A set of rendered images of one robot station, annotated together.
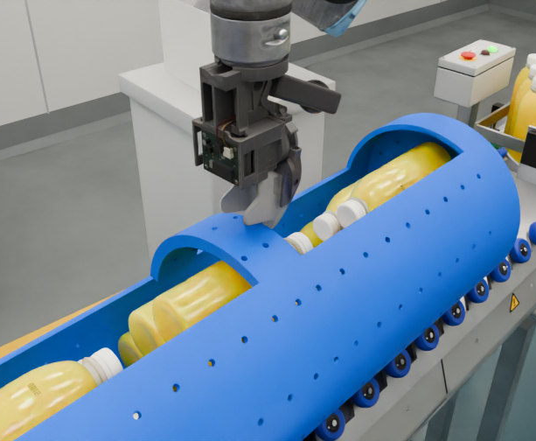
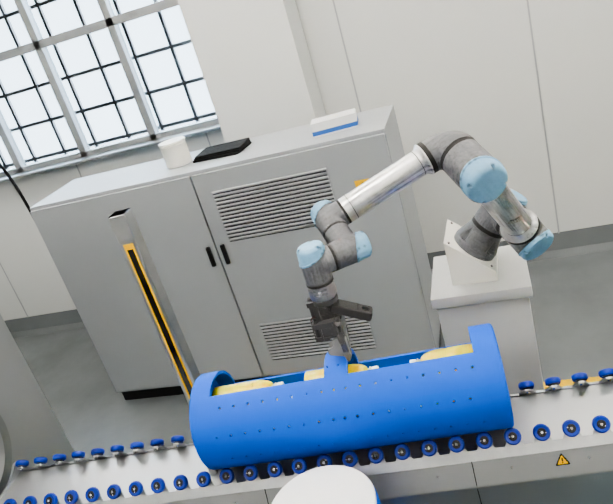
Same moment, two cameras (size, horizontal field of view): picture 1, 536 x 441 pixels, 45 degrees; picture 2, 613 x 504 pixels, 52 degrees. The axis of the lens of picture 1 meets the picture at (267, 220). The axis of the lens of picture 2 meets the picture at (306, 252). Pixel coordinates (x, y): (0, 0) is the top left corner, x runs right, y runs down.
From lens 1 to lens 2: 1.41 m
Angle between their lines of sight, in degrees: 53
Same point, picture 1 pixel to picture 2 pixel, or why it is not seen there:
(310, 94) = (350, 312)
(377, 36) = not seen: outside the picture
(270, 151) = (330, 331)
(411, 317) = (398, 419)
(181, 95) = (442, 278)
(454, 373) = (485, 477)
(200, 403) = (282, 407)
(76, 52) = (588, 188)
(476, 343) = (512, 469)
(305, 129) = (513, 311)
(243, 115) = (317, 316)
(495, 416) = not seen: outside the picture
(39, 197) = not seen: hidden behind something
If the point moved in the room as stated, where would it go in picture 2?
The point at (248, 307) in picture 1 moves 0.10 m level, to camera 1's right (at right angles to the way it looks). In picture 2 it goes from (314, 384) to (337, 396)
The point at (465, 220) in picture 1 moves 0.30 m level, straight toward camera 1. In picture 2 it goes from (448, 386) to (343, 433)
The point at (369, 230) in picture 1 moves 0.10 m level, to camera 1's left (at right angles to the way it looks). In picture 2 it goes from (384, 373) to (359, 362)
